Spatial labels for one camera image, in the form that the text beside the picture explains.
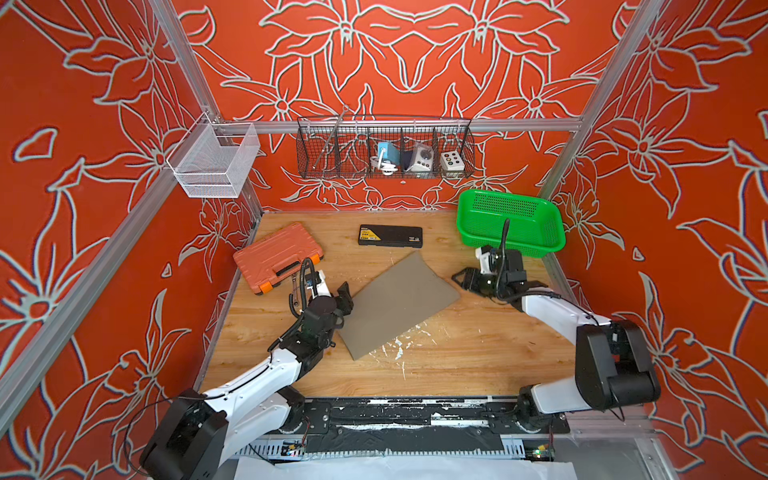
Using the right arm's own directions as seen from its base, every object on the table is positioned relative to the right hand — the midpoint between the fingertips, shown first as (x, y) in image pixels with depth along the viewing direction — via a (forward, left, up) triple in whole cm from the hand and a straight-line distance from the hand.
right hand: (452, 279), depth 89 cm
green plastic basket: (+31, -38, -9) cm, 50 cm away
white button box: (+33, -1, +20) cm, 38 cm away
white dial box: (+29, +9, +23) cm, 38 cm away
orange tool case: (+11, +58, -4) cm, 59 cm away
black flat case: (+24, +19, -8) cm, 32 cm away
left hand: (-5, +33, +4) cm, 34 cm away
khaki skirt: (-1, +15, -10) cm, 18 cm away
